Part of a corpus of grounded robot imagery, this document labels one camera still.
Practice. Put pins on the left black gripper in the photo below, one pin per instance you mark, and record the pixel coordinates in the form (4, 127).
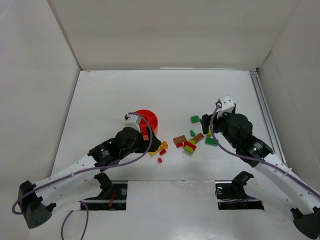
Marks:
(147, 144)

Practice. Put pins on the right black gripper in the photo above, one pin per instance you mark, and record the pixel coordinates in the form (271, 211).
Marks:
(205, 122)

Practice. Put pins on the yellow lego brick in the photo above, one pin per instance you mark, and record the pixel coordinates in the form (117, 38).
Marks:
(163, 146)

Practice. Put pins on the dark green curved lego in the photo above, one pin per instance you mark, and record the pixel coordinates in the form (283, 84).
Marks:
(195, 119)

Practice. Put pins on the red sloped lego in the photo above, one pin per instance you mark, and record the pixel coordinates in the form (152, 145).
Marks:
(163, 152)

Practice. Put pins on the lime green long lego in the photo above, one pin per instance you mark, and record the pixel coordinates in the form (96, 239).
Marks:
(209, 134)

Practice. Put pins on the small dark green lego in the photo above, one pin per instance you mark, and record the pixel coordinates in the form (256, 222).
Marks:
(192, 133)

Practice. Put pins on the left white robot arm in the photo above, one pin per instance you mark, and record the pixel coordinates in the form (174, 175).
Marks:
(84, 179)

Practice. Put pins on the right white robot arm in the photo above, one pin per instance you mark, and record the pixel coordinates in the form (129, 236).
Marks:
(291, 195)

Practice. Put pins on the brown upside-down lego plate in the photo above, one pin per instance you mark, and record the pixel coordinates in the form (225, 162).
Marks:
(198, 137)

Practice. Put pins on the brown studded lego plate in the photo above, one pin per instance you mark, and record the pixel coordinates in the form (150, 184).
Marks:
(179, 139)

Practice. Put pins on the orange round divided container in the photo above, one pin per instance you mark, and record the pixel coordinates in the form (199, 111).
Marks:
(151, 119)

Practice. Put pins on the red and lime lego stack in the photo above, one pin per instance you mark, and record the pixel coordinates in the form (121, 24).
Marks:
(190, 146)

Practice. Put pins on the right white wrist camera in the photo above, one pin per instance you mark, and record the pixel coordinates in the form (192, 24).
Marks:
(225, 105)

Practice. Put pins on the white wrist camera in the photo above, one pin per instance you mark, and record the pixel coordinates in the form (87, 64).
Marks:
(132, 121)
(225, 105)

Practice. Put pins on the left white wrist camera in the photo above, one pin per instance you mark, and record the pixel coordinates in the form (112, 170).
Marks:
(132, 121)

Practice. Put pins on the aluminium rail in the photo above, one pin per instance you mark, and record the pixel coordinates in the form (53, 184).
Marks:
(266, 115)

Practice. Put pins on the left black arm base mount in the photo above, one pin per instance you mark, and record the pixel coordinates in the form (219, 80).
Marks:
(112, 195)

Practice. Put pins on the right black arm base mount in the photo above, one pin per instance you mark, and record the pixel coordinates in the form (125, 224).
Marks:
(231, 194)

